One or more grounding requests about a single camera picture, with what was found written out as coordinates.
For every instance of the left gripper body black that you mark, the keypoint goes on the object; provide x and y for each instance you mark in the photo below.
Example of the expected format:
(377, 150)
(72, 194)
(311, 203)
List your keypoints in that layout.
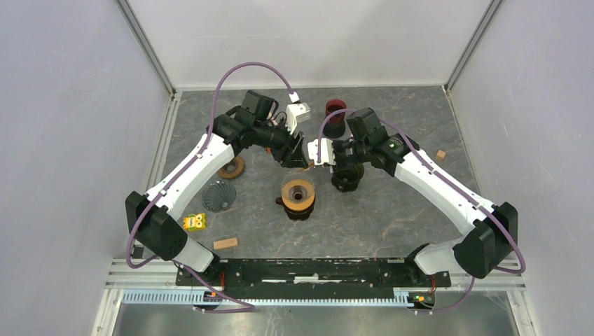
(279, 139)

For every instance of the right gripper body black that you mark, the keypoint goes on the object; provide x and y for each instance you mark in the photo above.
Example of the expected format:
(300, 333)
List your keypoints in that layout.
(346, 152)

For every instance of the brown paper coffee filter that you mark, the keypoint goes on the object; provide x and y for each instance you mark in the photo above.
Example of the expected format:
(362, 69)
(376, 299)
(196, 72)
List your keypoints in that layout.
(310, 165)

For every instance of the clear glass dripper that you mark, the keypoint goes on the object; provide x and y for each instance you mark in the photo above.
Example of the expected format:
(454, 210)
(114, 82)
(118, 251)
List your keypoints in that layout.
(297, 191)

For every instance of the brown glass dripper cup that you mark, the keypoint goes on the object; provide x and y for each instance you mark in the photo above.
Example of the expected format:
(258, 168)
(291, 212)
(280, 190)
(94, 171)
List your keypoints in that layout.
(295, 215)

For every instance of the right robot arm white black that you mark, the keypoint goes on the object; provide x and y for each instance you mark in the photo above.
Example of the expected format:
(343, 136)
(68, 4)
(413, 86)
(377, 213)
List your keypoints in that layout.
(489, 232)

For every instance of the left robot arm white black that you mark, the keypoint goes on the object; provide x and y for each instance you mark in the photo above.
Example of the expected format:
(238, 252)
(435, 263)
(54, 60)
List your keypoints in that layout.
(152, 216)

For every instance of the green glass dripper cup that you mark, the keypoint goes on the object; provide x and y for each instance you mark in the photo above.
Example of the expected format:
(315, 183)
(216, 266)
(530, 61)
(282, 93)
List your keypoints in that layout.
(345, 178)

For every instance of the grey ribbed dripper cone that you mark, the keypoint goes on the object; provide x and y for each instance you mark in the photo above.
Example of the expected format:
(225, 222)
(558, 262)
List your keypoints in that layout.
(219, 196)

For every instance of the dark red black carafe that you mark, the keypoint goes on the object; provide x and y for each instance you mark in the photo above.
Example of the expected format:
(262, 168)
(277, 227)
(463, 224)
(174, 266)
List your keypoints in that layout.
(335, 126)

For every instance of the small wooden cube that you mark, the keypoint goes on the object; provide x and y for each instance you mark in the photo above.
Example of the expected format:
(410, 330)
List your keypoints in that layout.
(440, 155)

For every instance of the flat wooden block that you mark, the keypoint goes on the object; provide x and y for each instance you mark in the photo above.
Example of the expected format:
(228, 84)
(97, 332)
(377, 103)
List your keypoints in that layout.
(226, 243)

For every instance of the yellow green toy figure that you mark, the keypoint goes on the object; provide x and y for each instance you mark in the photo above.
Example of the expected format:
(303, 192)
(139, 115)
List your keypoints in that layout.
(194, 222)

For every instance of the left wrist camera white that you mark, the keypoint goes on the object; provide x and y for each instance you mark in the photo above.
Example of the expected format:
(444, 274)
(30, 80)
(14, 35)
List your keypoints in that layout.
(295, 114)

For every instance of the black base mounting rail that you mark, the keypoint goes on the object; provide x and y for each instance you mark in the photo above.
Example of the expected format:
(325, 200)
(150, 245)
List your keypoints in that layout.
(318, 278)

